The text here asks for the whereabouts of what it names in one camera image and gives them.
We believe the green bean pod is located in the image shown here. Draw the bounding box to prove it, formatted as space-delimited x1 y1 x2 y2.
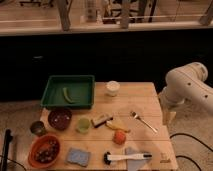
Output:
63 87 75 104

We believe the wooden block eraser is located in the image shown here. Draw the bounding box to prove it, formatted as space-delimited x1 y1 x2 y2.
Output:
91 114 113 128

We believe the black floor cable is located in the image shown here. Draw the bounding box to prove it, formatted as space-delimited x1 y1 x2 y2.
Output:
169 132 213 171

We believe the metal fork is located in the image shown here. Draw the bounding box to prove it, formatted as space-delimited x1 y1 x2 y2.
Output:
130 111 158 133

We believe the red apple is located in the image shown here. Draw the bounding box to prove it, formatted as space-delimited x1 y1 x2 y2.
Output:
113 130 126 145

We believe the yellow banana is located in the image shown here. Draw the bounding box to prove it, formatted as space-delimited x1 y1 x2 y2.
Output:
106 121 131 133

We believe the small green cup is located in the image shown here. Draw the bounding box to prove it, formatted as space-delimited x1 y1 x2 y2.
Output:
76 118 90 134

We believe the white handled dish brush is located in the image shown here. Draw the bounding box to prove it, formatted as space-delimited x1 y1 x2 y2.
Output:
103 152 152 165

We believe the small metal cup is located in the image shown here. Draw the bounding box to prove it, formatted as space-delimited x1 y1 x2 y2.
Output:
30 121 47 136

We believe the white paper cup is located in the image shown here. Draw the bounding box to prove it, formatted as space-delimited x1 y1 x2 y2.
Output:
106 81 120 97

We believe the orange bowl with contents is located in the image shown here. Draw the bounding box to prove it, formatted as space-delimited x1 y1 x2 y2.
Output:
28 134 60 169

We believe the green plastic tray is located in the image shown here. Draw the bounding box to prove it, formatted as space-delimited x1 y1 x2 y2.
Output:
41 75 95 109

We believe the black stand at left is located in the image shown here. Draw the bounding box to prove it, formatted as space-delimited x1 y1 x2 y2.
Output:
0 129 13 171

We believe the dark brown bowl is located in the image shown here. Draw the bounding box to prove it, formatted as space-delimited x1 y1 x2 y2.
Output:
48 108 72 131

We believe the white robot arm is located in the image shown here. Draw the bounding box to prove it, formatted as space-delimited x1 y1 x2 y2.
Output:
158 62 213 125

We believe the blue sponge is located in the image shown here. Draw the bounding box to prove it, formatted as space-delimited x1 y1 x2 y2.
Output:
66 148 90 167

